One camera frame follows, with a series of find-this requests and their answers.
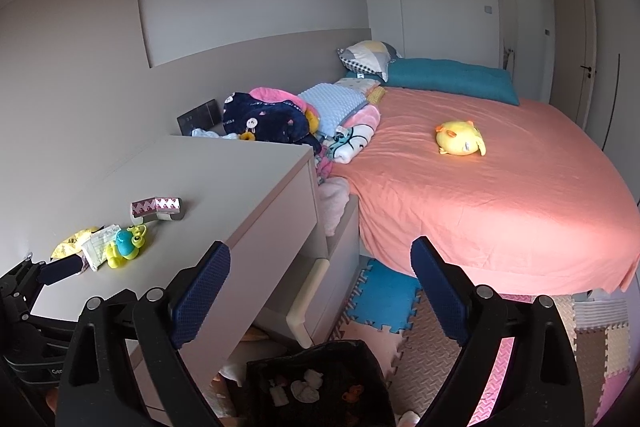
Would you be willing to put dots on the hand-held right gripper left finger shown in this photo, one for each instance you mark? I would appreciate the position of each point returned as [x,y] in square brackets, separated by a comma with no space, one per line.
[200,302]

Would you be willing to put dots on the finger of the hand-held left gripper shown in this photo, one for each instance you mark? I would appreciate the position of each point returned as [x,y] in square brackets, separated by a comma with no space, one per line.
[50,328]
[60,271]

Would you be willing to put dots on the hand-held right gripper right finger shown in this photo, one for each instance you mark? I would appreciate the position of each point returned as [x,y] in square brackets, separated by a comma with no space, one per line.
[440,297]

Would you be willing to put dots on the yellow snack packet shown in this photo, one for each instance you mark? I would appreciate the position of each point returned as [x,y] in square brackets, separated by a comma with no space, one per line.
[70,247]

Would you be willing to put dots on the white tissue packet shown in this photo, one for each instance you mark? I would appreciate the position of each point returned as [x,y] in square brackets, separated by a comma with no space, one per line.
[97,249]

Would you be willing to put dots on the yellow-green plastic toy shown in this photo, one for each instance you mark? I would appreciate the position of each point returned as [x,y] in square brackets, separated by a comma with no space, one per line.
[114,257]

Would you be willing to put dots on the blue plastic toy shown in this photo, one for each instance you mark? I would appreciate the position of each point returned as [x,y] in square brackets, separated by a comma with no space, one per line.
[127,247]

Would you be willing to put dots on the orange plastic toy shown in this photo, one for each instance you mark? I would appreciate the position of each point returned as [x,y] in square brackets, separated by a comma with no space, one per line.
[355,391]

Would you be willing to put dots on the bin with black bag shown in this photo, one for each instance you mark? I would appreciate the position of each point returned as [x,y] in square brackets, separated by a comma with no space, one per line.
[325,357]

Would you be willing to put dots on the foam puzzle floor mat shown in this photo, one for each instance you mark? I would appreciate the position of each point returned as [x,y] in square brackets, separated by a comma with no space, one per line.
[390,302]

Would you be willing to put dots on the bed with pink sheet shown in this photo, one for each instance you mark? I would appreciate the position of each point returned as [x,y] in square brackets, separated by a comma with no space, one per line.
[475,217]

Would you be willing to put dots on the low cabinet with cream edge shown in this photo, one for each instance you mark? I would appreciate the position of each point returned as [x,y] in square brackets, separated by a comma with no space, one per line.
[305,297]

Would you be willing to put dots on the white desk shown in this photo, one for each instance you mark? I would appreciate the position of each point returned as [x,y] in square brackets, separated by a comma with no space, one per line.
[225,177]

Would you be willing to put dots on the pale pink fluffy cloth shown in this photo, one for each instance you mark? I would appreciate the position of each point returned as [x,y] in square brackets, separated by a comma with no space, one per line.
[332,204]

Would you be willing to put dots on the yellow plush toy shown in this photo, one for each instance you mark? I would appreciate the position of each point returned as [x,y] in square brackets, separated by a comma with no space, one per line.
[460,138]

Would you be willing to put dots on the white pink cartoon blanket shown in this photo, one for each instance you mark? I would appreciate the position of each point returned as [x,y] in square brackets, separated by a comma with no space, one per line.
[355,134]

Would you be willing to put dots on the navy printed blanket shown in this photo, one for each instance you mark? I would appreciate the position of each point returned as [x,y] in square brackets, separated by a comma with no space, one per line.
[270,122]

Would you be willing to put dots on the teal pillow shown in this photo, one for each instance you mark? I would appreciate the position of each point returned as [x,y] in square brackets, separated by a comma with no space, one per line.
[450,77]

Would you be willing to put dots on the light blue dotted blanket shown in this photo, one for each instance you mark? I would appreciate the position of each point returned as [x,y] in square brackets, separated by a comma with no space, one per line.
[330,104]

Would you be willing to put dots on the checked patchwork pillow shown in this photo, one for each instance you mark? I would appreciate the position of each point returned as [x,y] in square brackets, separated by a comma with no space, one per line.
[367,57]

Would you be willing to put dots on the white wardrobe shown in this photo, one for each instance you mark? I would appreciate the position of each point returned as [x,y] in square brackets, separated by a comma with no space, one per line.
[522,27]

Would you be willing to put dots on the white door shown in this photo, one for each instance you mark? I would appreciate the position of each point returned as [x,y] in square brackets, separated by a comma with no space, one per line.
[587,32]

